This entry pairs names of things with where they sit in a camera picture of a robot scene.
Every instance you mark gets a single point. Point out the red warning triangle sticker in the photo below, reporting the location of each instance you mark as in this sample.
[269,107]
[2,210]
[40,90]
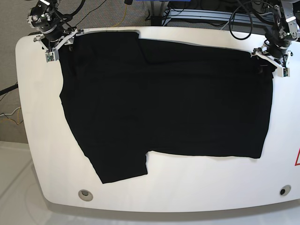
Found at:
[298,159]

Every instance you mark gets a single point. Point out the left table grommet hole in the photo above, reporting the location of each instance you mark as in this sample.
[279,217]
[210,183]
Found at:
[85,195]

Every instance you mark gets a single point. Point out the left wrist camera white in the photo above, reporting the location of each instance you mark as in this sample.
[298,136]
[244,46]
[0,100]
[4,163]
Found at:
[283,72]

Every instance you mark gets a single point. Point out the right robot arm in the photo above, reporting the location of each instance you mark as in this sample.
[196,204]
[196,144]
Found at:
[51,23]

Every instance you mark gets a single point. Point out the aluminium frame base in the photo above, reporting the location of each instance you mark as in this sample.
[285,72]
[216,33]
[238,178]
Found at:
[160,9]

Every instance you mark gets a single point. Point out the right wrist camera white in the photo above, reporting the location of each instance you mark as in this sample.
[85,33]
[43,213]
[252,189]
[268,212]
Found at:
[52,56]

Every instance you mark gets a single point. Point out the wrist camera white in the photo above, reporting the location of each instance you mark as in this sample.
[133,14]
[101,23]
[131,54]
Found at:
[283,72]
[52,56]

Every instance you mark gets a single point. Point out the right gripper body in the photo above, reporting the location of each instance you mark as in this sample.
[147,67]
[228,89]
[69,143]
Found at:
[57,38]

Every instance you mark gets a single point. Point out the right table grommet hole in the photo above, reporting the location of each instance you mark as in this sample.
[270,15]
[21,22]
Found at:
[285,190]

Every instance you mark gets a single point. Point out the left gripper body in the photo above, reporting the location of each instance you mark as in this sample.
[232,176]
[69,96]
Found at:
[278,56]

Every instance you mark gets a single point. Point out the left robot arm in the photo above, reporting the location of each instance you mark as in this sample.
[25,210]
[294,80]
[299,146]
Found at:
[284,30]

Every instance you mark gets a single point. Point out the table grommet hole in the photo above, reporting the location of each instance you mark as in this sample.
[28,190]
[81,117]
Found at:
[85,195]
[285,190]

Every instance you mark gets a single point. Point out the black T-shirt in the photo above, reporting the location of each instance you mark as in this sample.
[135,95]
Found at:
[124,96]

